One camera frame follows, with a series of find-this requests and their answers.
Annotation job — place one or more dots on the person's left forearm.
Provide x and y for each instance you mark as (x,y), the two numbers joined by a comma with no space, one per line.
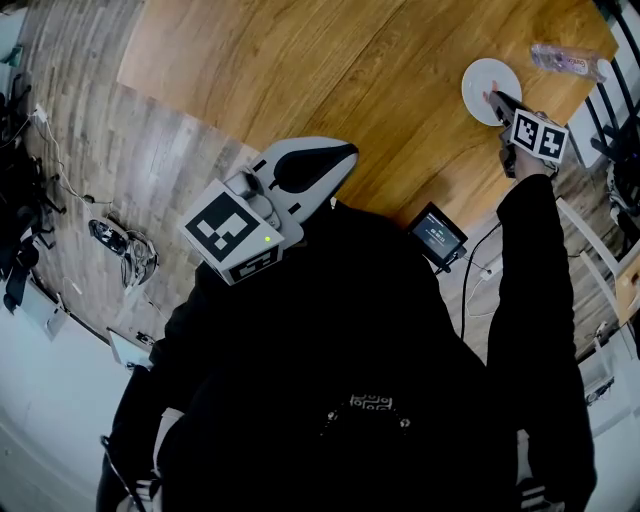
(190,320)

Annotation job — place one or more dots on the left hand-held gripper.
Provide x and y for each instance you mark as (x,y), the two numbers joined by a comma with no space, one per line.
(220,227)

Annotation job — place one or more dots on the black metal frame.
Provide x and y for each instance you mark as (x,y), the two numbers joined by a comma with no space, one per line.
(597,120)

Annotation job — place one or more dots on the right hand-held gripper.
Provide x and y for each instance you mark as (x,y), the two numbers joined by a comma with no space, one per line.
(540,135)

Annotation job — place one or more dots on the white flat box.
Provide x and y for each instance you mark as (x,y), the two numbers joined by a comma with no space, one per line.
(127,350)

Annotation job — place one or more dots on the white table frame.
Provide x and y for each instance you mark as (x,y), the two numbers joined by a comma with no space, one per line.
(595,250)

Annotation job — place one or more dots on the person's right forearm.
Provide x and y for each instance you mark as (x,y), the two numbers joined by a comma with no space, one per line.
(530,260)

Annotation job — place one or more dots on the clear plastic bottle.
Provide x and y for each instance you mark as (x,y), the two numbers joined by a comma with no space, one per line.
(565,59)

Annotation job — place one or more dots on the black office chair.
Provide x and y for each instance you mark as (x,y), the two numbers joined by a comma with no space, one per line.
(20,260)
(20,165)

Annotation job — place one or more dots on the small teal box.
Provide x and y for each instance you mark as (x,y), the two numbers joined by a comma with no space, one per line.
(14,54)

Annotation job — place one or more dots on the person's black-clothed body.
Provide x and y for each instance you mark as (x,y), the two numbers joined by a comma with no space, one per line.
(325,325)

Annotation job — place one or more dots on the small black monitor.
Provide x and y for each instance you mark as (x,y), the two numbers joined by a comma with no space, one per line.
(437,235)

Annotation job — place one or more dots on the grey black floor device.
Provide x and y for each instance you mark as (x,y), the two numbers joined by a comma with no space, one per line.
(107,235)

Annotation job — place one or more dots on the white round plate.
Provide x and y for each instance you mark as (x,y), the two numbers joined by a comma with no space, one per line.
(477,75)

